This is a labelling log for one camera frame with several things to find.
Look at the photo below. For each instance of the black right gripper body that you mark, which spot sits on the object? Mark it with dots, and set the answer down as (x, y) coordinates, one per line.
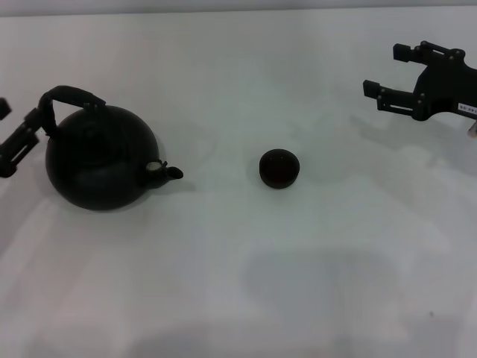
(445, 95)

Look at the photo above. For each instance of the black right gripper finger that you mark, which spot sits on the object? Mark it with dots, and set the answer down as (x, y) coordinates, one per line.
(428, 52)
(393, 97)

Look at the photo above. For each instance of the black round teapot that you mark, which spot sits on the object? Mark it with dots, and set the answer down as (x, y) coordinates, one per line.
(104, 164)

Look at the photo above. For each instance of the small black teacup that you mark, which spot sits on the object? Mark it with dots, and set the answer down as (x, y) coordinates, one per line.
(279, 168)

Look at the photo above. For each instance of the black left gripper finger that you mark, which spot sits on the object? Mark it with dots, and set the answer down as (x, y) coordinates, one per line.
(22, 141)
(4, 109)

